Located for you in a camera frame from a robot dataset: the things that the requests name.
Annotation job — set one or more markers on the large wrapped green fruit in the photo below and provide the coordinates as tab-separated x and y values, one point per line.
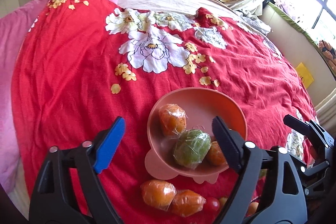
191	148

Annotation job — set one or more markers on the small wrapped green fruit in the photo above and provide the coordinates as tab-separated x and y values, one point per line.
262	173

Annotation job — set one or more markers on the patterned cushion on sill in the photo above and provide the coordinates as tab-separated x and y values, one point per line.
329	52

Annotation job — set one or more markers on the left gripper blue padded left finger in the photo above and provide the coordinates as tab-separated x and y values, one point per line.
106	144

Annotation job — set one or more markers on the red floral bedspread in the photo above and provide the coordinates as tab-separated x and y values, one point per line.
86	62

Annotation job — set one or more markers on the orange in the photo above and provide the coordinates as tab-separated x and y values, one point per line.
187	203
215	155
158	194
172	119

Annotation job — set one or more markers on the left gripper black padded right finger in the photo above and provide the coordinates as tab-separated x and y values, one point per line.
231	144

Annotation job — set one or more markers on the pink quilt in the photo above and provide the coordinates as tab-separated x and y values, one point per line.
14	28

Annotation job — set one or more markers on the pink plastic bowl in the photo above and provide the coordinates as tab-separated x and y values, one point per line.
201	105

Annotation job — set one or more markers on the small brown fruit on bed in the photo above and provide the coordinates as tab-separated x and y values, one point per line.
222	202

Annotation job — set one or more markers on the red cherry tomato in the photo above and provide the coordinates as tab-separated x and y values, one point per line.
211	205

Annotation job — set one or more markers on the wrapped orange in bowl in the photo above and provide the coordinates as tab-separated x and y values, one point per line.
215	155

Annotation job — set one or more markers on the yellow paper sticker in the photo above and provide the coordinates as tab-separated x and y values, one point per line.
304	74

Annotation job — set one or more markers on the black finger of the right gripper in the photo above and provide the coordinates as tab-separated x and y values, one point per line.
299	126

